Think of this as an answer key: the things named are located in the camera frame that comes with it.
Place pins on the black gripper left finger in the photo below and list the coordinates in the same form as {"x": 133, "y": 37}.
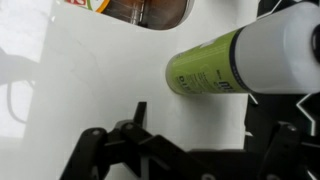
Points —
{"x": 153, "y": 146}

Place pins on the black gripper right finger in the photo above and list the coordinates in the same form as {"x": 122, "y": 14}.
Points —
{"x": 286, "y": 153}

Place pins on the green label white plastic bottle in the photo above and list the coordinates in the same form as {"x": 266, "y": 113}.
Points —
{"x": 266, "y": 53}

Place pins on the stainless steel sink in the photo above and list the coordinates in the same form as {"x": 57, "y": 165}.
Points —
{"x": 156, "y": 16}

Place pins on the colourful patterned plate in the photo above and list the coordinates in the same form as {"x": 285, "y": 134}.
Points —
{"x": 96, "y": 4}

